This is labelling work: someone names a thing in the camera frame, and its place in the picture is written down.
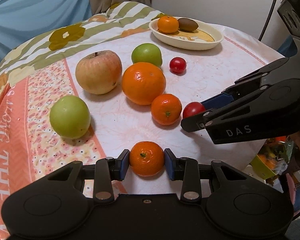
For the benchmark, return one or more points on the blue fabric sheet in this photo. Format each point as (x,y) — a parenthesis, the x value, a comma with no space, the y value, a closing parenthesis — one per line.
(21,20)

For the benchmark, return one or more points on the large red-yellow apple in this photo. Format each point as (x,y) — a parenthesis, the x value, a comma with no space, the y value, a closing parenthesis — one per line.
(99,72)

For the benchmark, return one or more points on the small mandarin orange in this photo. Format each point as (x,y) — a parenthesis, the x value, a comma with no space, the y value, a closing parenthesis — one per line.
(146,158)

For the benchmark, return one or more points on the green apple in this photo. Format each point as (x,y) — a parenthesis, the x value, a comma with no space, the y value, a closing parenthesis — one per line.
(147,52)
(70,117)

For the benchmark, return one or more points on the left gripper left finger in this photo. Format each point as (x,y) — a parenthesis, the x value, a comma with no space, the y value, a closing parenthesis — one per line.
(107,170)

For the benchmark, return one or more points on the large orange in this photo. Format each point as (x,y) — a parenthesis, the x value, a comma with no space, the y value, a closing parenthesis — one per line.
(142,82)

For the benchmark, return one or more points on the green striped floral quilt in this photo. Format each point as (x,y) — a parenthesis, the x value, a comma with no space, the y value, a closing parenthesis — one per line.
(119,21)

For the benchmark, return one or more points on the mandarin in bowl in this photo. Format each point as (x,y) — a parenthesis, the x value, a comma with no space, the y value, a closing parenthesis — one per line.
(168,24)

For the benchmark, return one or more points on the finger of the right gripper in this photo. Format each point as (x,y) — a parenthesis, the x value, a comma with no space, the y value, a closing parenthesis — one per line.
(243,86)
(216,119)

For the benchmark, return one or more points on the small red cherry tomato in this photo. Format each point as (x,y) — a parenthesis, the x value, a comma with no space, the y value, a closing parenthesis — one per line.
(177,65)

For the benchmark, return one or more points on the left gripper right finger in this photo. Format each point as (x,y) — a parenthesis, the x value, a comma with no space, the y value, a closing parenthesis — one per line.
(186,170)

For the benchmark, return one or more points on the pink white floral towel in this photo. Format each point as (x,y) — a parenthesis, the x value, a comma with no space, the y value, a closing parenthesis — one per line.
(30,149)

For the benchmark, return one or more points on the small mandarin with stem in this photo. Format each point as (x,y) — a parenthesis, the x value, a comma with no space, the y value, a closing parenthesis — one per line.
(166,109)

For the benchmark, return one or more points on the brown kiwi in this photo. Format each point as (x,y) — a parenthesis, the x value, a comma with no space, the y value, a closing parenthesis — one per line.
(188,25)

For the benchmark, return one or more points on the cream oval bowl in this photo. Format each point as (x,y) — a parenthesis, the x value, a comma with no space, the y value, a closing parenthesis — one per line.
(205,37)

